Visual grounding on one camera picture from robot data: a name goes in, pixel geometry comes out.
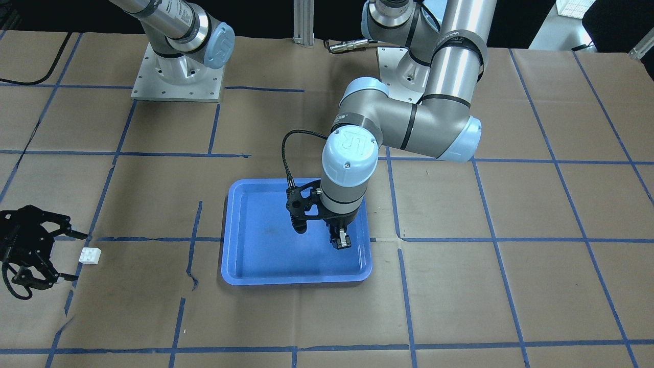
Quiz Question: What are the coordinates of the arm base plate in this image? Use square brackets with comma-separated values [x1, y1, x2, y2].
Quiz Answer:
[131, 44, 224, 103]
[376, 47, 430, 111]

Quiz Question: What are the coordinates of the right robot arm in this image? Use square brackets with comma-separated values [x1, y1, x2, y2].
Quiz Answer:
[1, 1, 236, 300]

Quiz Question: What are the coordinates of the brown paper table cover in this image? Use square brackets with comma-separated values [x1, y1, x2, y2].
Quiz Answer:
[2, 33, 653, 367]

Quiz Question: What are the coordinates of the blue plastic tray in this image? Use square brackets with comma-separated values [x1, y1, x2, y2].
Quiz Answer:
[221, 178, 373, 286]

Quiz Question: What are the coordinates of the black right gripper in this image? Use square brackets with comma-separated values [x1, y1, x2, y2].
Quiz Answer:
[1, 205, 89, 290]

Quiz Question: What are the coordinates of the aluminium frame post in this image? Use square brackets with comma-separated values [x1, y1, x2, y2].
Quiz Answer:
[293, 0, 315, 48]

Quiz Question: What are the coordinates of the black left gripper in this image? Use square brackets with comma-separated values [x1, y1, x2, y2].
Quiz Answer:
[325, 217, 355, 250]

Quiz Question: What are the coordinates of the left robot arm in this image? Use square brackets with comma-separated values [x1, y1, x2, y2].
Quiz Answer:
[319, 1, 497, 249]

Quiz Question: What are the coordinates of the white toy block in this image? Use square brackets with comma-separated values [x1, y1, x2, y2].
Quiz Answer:
[79, 247, 101, 265]

